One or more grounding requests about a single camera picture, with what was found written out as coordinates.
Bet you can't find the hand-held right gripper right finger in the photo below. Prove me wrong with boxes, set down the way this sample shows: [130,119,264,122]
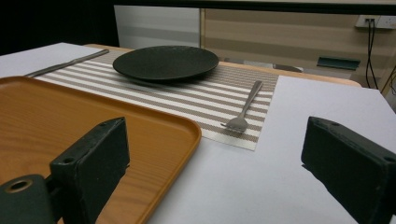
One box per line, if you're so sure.
[300,116,396,224]

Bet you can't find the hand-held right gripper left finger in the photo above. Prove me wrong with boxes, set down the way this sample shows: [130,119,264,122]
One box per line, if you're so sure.
[49,117,131,224]

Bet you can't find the wooden tray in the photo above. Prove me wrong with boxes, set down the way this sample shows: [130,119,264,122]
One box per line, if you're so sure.
[0,76,203,224]

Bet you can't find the silver knife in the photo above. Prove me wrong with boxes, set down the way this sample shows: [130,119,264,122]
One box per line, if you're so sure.
[23,49,110,78]

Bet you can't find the silver fork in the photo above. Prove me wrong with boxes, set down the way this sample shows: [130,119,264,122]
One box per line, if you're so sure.
[219,80,264,133]

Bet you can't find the black plate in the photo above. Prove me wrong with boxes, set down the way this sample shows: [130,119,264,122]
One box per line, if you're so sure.
[112,45,220,82]

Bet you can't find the white table sheet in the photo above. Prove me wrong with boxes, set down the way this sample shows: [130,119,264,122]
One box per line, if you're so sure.
[0,42,396,224]

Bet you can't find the striped placemat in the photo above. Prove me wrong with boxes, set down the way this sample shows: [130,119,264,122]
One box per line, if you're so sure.
[23,49,279,152]

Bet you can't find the black wall cable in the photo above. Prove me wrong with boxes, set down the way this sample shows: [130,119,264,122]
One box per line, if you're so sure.
[364,18,379,91]

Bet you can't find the white wall socket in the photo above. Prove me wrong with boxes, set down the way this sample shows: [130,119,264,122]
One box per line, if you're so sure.
[355,14,396,30]

